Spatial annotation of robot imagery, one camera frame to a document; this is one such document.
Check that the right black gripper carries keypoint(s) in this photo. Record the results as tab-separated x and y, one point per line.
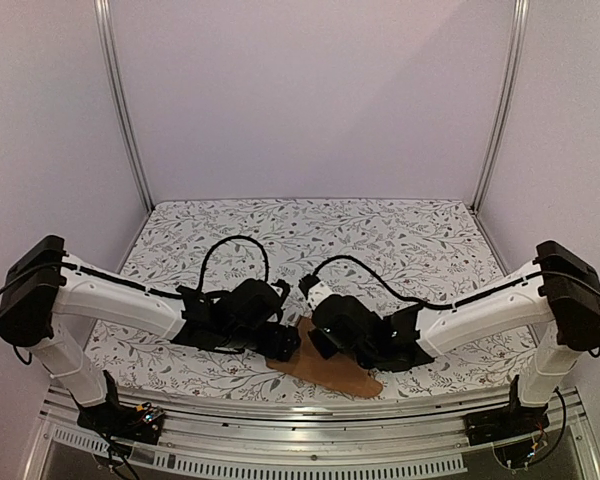
320	343

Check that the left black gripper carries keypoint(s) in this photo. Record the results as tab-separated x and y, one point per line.
281	345

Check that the brown cardboard box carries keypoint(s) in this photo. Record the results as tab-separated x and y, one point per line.
339	374

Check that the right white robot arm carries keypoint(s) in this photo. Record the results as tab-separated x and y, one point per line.
557	289

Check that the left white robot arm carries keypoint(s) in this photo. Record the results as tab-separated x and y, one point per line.
48	282

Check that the floral patterned table mat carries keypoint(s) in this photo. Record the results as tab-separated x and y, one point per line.
367	248

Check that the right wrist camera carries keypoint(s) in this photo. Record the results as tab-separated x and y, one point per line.
314	291

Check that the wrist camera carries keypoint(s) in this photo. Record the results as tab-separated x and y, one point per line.
283	289
314	291

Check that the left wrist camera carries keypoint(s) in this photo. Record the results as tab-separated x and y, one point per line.
283	289

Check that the aluminium front rail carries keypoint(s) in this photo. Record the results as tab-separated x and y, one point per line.
414	438

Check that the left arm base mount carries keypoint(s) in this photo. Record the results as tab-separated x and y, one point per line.
141	423

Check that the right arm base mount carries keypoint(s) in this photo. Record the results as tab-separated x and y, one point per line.
508	421

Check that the left aluminium frame post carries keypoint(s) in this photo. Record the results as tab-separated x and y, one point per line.
103	16

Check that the aluminium frame post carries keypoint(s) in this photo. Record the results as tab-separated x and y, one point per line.
103	16
512	64

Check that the right aluminium frame post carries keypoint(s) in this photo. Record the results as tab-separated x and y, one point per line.
512	64

